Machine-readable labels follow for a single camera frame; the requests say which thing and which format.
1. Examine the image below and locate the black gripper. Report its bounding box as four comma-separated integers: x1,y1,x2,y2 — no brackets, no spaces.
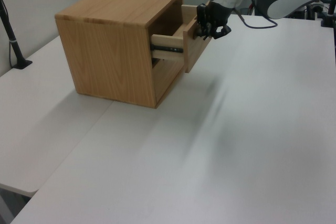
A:
195,1,233,40

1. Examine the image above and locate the wooden two-drawer cabinet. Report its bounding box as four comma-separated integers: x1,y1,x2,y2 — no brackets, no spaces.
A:
54,0,184,109

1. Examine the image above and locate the black clamp-mounted pole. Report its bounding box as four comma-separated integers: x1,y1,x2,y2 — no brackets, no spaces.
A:
319,0,336,28

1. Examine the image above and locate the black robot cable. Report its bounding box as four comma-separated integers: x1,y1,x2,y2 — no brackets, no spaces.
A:
233,0,279,29

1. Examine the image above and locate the black camera pole with base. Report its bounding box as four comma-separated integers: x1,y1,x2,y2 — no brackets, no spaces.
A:
0,0,33,70

